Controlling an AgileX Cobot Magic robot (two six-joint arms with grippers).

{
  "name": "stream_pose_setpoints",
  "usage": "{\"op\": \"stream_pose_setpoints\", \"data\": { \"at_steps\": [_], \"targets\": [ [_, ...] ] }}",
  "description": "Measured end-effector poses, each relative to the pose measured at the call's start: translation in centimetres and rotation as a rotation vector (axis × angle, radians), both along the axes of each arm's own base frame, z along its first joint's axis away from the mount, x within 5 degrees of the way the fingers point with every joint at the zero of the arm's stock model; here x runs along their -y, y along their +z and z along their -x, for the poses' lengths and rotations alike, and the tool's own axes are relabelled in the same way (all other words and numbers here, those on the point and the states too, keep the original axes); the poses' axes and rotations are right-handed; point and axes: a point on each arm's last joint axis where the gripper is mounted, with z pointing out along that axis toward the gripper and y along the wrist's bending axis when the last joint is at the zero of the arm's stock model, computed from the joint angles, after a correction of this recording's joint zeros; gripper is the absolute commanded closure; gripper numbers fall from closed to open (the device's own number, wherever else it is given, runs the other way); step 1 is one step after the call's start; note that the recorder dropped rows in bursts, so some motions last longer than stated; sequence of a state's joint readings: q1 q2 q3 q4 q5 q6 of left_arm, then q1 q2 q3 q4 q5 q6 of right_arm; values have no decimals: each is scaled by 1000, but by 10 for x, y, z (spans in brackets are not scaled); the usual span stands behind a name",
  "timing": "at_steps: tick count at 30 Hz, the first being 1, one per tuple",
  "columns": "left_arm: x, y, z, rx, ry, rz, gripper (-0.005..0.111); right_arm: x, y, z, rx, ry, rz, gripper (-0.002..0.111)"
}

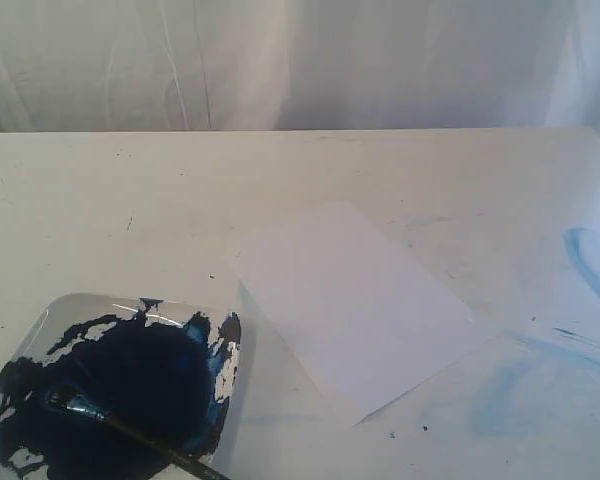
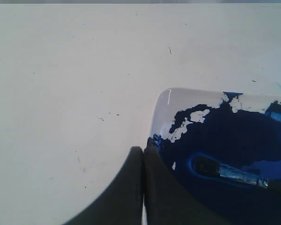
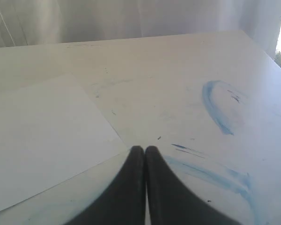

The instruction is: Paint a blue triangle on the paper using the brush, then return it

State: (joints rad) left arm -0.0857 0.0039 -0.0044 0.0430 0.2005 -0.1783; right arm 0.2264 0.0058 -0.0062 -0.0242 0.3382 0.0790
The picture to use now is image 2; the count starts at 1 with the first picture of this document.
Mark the white paint tray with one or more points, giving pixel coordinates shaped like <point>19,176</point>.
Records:
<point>237,129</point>

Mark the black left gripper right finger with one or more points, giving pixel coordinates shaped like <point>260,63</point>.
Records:
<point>167,202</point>

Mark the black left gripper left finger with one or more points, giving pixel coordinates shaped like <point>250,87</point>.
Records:
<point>121,202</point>

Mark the black handled paintbrush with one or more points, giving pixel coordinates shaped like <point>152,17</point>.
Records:
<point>211,168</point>

